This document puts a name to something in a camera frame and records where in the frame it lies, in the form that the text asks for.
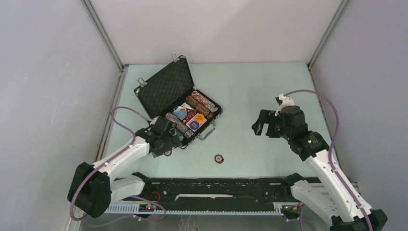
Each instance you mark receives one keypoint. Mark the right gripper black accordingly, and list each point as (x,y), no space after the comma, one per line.
(258,125)

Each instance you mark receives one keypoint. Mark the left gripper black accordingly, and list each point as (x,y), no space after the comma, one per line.
(173,142)

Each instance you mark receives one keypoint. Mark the blue small blind button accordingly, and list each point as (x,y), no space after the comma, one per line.
(193,125)

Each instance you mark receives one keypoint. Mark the all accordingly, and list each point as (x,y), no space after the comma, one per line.
(190,111)

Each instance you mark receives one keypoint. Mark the orange big blind button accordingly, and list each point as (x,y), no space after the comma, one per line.
(200,118)

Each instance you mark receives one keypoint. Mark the brown 100 poker chip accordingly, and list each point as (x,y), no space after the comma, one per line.
(168,153)
(219,159)

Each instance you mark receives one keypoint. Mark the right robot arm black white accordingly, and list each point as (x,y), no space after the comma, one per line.
(343,209)

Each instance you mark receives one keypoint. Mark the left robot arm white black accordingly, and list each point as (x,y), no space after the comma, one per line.
(95,186)

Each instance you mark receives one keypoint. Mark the purple blue chip stack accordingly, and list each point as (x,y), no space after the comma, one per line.
(180,126)

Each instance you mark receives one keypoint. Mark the blue playing card deck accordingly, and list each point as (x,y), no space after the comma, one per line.
(180,112)

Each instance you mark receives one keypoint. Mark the red playing card deck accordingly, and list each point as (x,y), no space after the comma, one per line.
(199,127)

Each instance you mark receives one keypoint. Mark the red dice row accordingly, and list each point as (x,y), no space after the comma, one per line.
(189,116)

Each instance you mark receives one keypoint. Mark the black aluminium poker case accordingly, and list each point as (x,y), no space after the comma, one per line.
(167,89)

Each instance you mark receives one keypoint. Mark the brown chip stack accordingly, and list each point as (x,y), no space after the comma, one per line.
(199,107)

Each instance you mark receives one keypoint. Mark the red white chip stack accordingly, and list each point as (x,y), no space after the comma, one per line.
(204,101)

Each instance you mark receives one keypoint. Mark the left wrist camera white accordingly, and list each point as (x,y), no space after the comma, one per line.
(154,120)

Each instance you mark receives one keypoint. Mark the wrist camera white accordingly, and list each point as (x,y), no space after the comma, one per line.
(154,120)
(283,101)

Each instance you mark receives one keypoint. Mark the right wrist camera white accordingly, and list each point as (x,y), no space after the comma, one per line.
(283,101)

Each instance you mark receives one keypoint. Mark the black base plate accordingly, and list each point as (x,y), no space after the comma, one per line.
(218,194)

